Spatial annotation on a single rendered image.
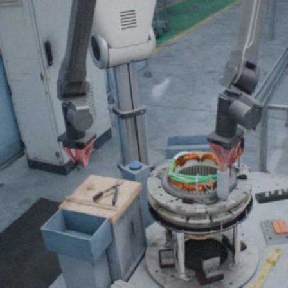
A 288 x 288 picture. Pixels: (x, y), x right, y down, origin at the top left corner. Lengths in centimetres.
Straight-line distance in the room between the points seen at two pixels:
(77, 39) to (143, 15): 50
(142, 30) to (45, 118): 209
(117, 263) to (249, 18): 81
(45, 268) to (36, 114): 136
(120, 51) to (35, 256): 171
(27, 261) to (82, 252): 164
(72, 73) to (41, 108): 237
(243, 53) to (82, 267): 75
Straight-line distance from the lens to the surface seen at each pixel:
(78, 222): 131
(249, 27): 109
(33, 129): 364
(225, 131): 109
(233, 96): 106
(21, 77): 350
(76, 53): 109
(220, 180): 118
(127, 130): 164
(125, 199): 129
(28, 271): 276
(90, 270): 127
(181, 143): 166
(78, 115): 111
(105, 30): 148
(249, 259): 146
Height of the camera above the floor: 178
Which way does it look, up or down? 27 degrees down
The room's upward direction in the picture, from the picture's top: 6 degrees counter-clockwise
